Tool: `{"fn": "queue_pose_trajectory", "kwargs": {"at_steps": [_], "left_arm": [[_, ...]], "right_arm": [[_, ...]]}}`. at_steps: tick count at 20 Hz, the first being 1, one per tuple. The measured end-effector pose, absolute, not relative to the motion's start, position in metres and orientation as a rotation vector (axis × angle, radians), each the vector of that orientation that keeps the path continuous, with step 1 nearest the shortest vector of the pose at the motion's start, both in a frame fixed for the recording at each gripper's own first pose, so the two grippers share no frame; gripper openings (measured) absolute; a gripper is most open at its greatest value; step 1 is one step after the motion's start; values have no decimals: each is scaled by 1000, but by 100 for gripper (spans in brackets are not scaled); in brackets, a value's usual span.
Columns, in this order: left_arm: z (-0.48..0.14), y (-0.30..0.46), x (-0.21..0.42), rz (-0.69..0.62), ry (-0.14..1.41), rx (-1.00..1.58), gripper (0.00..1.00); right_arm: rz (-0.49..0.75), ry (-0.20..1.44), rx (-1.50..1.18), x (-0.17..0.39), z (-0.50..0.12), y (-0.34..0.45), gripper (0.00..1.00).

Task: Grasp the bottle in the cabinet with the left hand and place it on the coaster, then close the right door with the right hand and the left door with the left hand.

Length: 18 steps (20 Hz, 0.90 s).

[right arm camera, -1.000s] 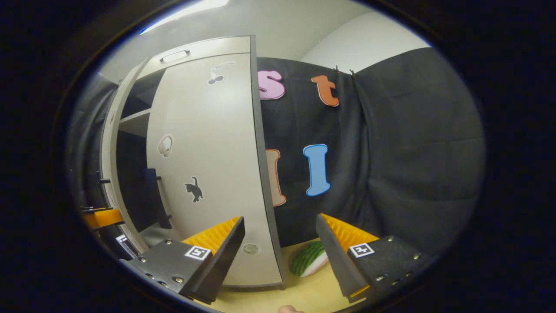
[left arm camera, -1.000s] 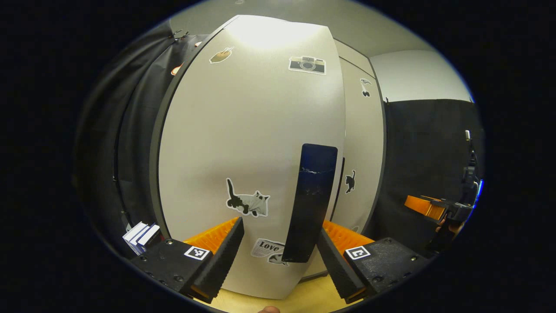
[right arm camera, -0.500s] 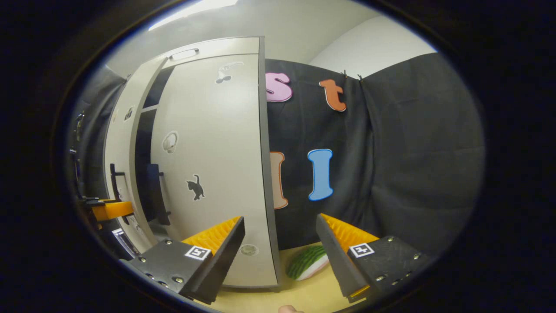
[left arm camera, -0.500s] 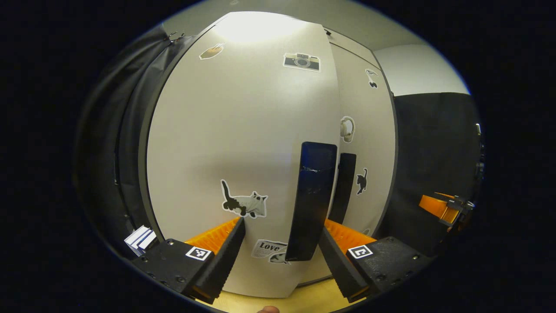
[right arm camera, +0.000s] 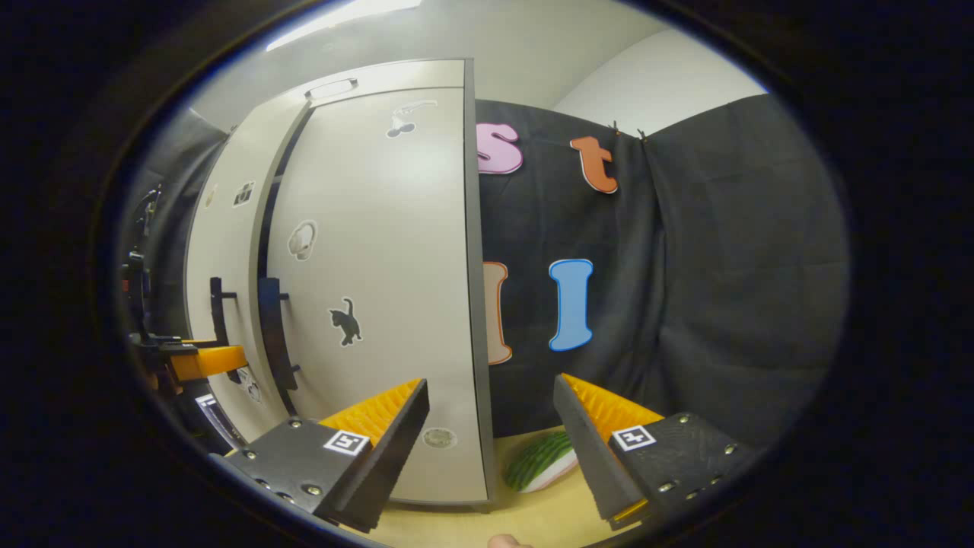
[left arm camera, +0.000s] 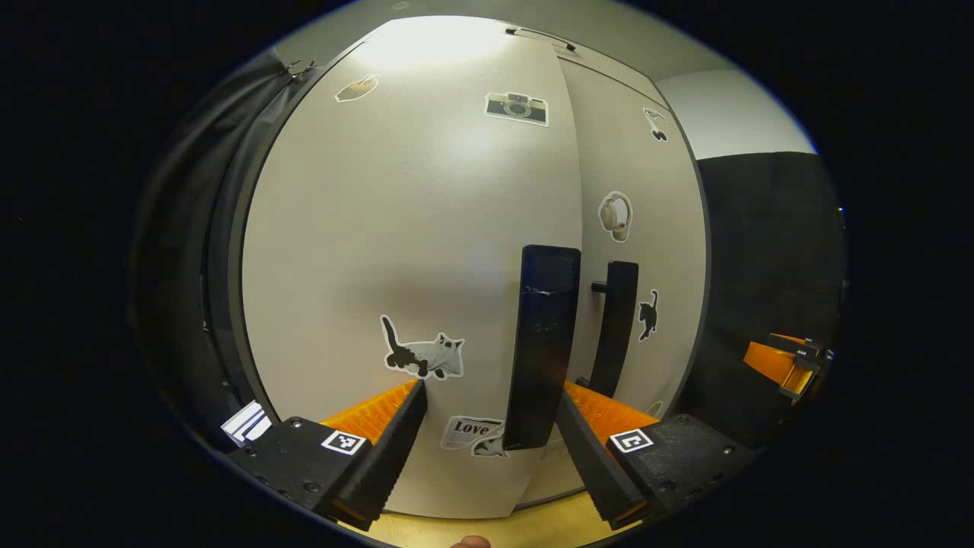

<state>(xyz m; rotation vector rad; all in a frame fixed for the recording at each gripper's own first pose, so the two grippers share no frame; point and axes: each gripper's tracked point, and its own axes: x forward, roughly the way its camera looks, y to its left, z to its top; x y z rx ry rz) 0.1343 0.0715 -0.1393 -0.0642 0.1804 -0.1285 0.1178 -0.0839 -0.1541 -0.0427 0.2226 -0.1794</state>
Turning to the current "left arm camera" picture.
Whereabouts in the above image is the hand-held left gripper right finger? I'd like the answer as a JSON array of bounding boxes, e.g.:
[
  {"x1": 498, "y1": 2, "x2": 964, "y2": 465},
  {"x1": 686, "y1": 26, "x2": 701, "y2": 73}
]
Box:
[{"x1": 555, "y1": 381, "x2": 758, "y2": 531}]

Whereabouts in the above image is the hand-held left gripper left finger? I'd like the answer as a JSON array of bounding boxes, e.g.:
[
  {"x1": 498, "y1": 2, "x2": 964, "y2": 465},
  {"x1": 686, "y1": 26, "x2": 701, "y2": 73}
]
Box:
[{"x1": 228, "y1": 379, "x2": 428, "y2": 532}]

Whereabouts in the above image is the white cabinet door headphone sticker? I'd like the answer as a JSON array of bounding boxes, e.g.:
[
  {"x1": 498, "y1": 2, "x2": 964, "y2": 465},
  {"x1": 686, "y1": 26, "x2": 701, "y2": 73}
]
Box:
[{"x1": 559, "y1": 57, "x2": 710, "y2": 507}]

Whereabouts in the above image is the white cabinet door camera sticker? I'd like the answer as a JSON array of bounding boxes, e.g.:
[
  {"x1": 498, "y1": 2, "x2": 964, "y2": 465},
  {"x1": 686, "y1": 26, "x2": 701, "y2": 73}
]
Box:
[{"x1": 242, "y1": 15, "x2": 583, "y2": 520}]

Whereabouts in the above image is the white and grey cabinet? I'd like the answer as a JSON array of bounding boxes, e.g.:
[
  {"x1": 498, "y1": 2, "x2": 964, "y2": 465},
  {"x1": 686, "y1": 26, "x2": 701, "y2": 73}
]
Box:
[{"x1": 199, "y1": 15, "x2": 716, "y2": 522}]

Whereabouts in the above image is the black backdrop cloth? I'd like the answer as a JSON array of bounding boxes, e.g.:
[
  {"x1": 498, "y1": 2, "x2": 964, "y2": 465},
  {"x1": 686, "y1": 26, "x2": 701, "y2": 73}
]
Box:
[
  {"x1": 129, "y1": 49, "x2": 305, "y2": 450},
  {"x1": 677, "y1": 151, "x2": 849, "y2": 450}
]

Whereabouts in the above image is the white blue striped card stack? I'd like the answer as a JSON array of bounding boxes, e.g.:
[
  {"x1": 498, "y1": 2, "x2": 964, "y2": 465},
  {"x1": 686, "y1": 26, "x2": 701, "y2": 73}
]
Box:
[{"x1": 221, "y1": 401, "x2": 272, "y2": 446}]

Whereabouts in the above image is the black door handle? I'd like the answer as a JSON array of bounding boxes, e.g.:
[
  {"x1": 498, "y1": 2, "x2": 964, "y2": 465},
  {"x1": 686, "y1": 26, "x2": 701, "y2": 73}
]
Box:
[
  {"x1": 586, "y1": 260, "x2": 640, "y2": 398},
  {"x1": 502, "y1": 244, "x2": 581, "y2": 451}
]

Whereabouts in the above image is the black drawer handle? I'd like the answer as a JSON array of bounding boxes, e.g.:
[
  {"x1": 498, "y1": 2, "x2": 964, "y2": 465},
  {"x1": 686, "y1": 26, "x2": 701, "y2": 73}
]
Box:
[{"x1": 506, "y1": 27, "x2": 577, "y2": 53}]

